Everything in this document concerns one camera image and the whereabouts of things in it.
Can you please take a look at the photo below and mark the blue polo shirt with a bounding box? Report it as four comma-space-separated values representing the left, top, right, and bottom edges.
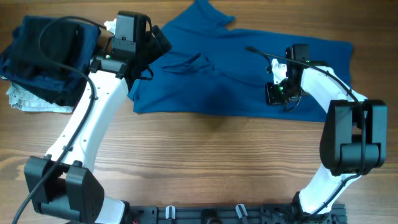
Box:
129, 1, 353, 121

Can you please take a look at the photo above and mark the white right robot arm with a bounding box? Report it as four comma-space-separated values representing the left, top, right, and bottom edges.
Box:
266, 59, 387, 220

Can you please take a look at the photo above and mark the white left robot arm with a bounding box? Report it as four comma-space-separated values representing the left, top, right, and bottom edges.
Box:
24, 25, 171, 223

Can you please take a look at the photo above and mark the dark folded garment below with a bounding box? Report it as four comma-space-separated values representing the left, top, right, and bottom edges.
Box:
20, 79, 86, 106

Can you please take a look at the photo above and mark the blue folded denim garment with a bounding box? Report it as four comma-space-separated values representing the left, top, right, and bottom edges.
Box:
1, 16, 100, 91

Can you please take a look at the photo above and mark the black folded garment on top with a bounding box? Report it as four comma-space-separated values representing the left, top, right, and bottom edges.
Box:
9, 17, 84, 81

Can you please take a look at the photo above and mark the light washed denim garment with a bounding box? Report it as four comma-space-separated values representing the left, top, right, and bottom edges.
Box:
6, 82, 73, 113

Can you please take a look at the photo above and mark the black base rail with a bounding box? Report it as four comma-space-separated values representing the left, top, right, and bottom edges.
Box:
131, 204, 348, 224

